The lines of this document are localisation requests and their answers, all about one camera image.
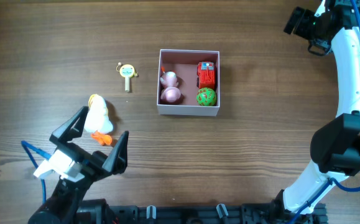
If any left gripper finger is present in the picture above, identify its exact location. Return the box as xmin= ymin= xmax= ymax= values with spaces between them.
xmin=102 ymin=131 xmax=129 ymax=175
xmin=50 ymin=106 xmax=89 ymax=145

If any white yellow duck plush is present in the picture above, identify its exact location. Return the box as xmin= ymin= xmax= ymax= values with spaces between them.
xmin=84 ymin=94 xmax=114 ymax=146

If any pink pig toy figure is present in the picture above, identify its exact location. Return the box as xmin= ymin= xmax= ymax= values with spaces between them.
xmin=159 ymin=67 xmax=182 ymax=104

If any green numbered ball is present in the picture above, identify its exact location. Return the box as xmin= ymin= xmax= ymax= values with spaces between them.
xmin=196 ymin=87 xmax=217 ymax=106

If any red toy fire truck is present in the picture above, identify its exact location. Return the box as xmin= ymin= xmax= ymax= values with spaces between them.
xmin=196 ymin=62 xmax=216 ymax=90

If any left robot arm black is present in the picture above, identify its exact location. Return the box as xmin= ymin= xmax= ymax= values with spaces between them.
xmin=28 ymin=106 xmax=129 ymax=223

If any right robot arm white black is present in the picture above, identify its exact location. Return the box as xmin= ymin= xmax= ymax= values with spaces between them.
xmin=267 ymin=1 xmax=360 ymax=223

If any yellow wooden rattle toy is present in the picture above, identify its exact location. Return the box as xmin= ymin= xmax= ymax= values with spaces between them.
xmin=116 ymin=62 xmax=139 ymax=93

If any pink open cardboard box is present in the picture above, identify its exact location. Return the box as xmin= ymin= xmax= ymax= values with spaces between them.
xmin=157 ymin=49 xmax=221 ymax=116

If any left blue cable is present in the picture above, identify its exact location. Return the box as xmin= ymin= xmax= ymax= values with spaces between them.
xmin=21 ymin=140 xmax=53 ymax=206

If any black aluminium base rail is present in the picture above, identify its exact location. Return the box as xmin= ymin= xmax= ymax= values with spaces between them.
xmin=104 ymin=203 xmax=328 ymax=224

